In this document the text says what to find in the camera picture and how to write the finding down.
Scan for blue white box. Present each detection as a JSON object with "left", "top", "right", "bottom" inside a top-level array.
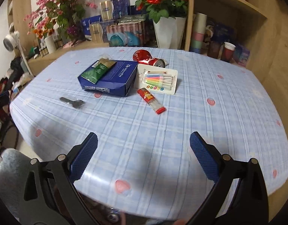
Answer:
[{"left": 81, "top": 16, "right": 102, "bottom": 40}]

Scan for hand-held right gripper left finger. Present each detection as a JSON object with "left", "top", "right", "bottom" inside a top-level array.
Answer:
[{"left": 19, "top": 132, "right": 99, "bottom": 225}]

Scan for pink stand base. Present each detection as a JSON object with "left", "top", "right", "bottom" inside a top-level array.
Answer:
[{"left": 63, "top": 40, "right": 85, "bottom": 48}]

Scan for green coffee packet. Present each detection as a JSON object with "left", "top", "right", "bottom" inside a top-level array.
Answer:
[{"left": 79, "top": 58, "right": 117, "bottom": 84}]

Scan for blue gift box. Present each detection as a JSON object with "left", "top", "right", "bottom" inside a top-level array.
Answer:
[{"left": 206, "top": 22, "right": 237, "bottom": 45}]

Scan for pile of clothes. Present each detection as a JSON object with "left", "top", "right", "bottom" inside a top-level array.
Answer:
[{"left": 0, "top": 56, "right": 34, "bottom": 104}]

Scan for grey plastic fork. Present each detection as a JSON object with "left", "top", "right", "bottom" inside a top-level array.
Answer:
[{"left": 60, "top": 97, "right": 85, "bottom": 109}]

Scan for stack of pastel cups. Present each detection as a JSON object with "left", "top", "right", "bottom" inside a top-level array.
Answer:
[{"left": 190, "top": 12, "right": 207, "bottom": 53}]

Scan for silver blue box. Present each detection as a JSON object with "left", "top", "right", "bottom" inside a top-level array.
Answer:
[
  {"left": 99, "top": 0, "right": 131, "bottom": 21},
  {"left": 90, "top": 21, "right": 112, "bottom": 43}
]

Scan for white standing fan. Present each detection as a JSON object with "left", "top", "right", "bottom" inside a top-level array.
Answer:
[{"left": 3, "top": 30, "right": 34, "bottom": 75}]

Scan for dark flat box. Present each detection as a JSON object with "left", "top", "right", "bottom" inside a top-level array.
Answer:
[{"left": 117, "top": 14, "right": 147, "bottom": 25}]

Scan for red rose plant white pot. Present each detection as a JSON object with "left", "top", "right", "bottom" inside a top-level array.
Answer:
[{"left": 132, "top": 0, "right": 189, "bottom": 49}]

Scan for pink blossom artificial tree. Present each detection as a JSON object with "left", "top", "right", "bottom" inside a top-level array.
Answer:
[{"left": 25, "top": 0, "right": 98, "bottom": 41}]

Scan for small blue box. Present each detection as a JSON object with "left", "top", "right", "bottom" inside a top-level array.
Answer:
[{"left": 233, "top": 43, "right": 251, "bottom": 67}]

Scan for row of small brown bottles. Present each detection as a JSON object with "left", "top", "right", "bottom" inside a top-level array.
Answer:
[{"left": 37, "top": 40, "right": 65, "bottom": 57}]

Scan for blue coffee box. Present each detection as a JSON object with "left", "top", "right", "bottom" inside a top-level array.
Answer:
[{"left": 78, "top": 60, "right": 139, "bottom": 97}]

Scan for coloured candle pack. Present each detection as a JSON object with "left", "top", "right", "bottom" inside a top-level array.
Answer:
[{"left": 134, "top": 63, "right": 179, "bottom": 96}]

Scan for red paper cup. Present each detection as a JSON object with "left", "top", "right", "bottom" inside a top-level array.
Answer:
[{"left": 221, "top": 42, "right": 236, "bottom": 62}]

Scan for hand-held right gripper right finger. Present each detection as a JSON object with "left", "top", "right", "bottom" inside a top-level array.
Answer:
[{"left": 190, "top": 131, "right": 268, "bottom": 225}]

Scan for crushed red can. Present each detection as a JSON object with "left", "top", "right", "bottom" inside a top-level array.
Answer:
[{"left": 133, "top": 50, "right": 169, "bottom": 68}]

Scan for white vase orange flowers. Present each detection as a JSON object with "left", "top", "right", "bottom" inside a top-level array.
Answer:
[{"left": 33, "top": 27, "right": 58, "bottom": 54}]

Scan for wooden shelving unit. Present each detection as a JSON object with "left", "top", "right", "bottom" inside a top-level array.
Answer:
[{"left": 7, "top": 0, "right": 285, "bottom": 75}]

